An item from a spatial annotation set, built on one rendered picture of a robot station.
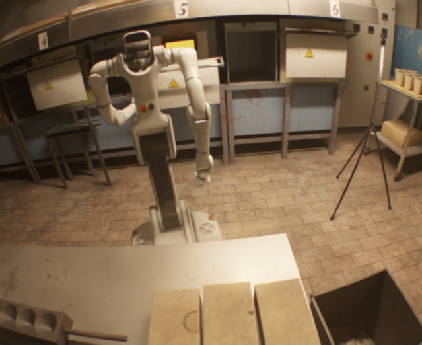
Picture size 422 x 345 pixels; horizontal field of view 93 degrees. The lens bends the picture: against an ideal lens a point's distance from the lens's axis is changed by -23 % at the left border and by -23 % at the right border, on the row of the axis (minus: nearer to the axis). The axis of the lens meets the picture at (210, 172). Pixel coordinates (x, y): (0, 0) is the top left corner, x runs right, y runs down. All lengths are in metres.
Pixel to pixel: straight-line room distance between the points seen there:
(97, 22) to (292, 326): 2.18
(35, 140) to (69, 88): 0.95
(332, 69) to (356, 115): 1.24
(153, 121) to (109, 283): 0.80
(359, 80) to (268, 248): 2.98
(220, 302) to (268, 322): 0.12
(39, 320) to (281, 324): 0.61
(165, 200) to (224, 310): 0.96
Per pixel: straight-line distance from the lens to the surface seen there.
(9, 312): 0.89
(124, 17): 2.14
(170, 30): 2.37
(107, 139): 2.85
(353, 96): 3.55
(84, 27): 2.26
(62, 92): 2.64
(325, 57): 2.52
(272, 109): 2.66
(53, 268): 0.94
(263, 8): 2.11
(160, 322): 0.62
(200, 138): 1.18
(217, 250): 0.80
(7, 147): 3.63
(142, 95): 1.27
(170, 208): 1.47
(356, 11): 2.45
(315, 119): 2.87
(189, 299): 0.63
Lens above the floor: 1.46
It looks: 33 degrees down
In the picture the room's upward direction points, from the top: 6 degrees counter-clockwise
